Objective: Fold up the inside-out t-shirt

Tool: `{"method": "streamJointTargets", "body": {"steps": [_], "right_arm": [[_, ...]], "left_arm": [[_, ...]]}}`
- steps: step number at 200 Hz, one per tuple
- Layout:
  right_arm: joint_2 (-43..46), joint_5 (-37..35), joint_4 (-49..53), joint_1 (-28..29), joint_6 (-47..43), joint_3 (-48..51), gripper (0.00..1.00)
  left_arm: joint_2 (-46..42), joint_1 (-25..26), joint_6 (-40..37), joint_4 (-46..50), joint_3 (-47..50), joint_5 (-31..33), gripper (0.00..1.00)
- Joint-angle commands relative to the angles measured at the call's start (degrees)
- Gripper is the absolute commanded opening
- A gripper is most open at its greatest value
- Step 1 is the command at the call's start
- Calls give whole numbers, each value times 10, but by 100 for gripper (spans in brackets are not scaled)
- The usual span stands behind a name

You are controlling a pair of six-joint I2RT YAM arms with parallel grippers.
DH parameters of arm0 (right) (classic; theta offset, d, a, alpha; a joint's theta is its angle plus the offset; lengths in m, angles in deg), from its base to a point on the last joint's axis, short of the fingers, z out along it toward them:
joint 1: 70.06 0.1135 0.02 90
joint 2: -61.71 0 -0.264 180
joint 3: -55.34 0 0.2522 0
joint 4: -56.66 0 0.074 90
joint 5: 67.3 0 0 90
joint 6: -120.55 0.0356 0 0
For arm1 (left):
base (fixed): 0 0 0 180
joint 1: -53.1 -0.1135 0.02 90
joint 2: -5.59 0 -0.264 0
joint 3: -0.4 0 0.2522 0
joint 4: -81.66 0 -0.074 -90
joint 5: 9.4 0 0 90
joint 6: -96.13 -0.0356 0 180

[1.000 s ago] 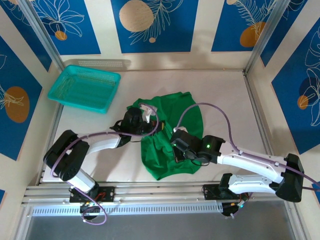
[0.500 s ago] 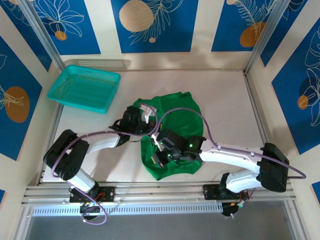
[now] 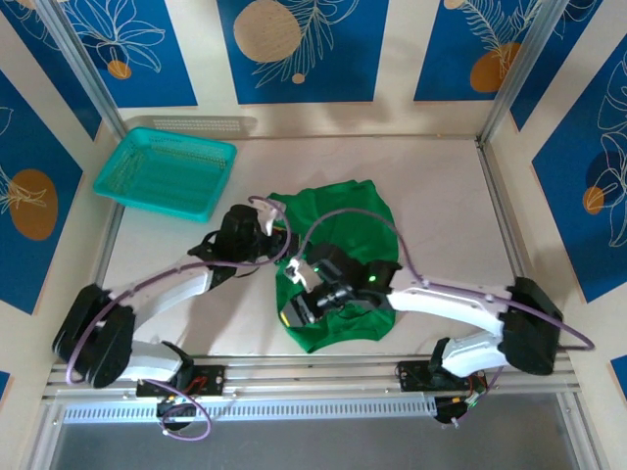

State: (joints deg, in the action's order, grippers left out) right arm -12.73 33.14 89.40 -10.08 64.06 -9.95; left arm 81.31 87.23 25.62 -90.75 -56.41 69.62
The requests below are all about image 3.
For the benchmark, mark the green t-shirt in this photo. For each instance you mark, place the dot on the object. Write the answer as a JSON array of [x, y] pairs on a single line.
[[352, 230]]

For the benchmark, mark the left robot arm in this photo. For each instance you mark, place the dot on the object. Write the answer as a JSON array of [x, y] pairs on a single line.
[[166, 289]]

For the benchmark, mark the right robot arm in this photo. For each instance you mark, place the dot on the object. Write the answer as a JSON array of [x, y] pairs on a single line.
[[441, 303]]

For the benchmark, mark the teal plastic basket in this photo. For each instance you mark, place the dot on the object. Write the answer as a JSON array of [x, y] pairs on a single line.
[[166, 171]]

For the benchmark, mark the perforated metal vent plate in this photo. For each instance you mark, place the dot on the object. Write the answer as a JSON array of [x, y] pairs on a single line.
[[196, 123]]

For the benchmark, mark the grey metal sheet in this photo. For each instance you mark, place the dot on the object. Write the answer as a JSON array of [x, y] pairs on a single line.
[[343, 445]]

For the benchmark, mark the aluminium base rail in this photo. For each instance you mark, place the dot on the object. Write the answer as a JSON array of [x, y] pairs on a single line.
[[318, 374]]

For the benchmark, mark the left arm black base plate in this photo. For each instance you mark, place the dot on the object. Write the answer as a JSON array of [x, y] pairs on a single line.
[[210, 379]]

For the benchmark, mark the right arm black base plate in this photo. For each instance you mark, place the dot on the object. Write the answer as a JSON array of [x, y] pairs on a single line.
[[411, 374]]

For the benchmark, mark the aluminium table side rail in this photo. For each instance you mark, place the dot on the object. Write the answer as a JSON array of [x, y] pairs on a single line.
[[509, 230]]

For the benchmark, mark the aluminium frame post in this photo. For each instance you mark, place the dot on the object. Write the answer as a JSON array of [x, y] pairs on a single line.
[[519, 68], [83, 63]]

